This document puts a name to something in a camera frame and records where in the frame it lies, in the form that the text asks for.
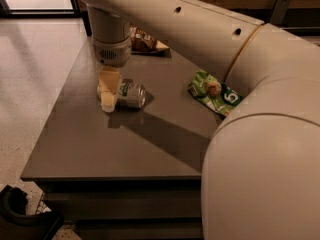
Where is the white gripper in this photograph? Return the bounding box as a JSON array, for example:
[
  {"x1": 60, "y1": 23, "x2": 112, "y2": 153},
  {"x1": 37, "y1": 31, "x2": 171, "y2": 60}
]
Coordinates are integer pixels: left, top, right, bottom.
[{"x1": 92, "y1": 37, "x2": 131, "y2": 113}]

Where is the silver 7up soda can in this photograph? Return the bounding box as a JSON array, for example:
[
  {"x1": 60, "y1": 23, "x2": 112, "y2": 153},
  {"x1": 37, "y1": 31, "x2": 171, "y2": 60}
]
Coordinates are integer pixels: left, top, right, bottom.
[{"x1": 97, "y1": 78, "x2": 146, "y2": 109}]

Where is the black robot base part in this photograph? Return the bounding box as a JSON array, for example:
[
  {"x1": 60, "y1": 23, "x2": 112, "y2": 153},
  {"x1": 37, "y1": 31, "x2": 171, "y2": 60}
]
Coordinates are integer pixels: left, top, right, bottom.
[{"x1": 0, "y1": 185, "x2": 64, "y2": 240}]

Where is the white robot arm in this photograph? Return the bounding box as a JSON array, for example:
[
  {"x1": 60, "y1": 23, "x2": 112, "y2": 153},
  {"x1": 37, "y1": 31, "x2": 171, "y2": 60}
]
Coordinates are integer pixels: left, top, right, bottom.
[{"x1": 82, "y1": 0, "x2": 320, "y2": 240}]

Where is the brown yellow chip bag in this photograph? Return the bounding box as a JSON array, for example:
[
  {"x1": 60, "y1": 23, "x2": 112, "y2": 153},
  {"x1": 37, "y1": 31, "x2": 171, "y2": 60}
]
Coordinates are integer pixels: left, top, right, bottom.
[{"x1": 130, "y1": 25, "x2": 168, "y2": 53}]

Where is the green snack bag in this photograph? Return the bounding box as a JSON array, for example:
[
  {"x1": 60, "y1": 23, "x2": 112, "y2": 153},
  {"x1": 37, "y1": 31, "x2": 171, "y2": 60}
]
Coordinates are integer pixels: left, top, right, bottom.
[{"x1": 188, "y1": 70, "x2": 243, "y2": 117}]

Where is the grey table drawer front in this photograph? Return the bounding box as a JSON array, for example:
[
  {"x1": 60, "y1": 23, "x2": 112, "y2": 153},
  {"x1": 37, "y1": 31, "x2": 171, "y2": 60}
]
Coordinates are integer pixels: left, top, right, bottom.
[{"x1": 45, "y1": 189, "x2": 201, "y2": 221}]

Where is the right metal wall bracket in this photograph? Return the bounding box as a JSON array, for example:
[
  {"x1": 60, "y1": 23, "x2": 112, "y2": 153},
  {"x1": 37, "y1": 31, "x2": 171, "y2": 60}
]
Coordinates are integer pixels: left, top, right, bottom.
[{"x1": 269, "y1": 0, "x2": 291, "y2": 25}]

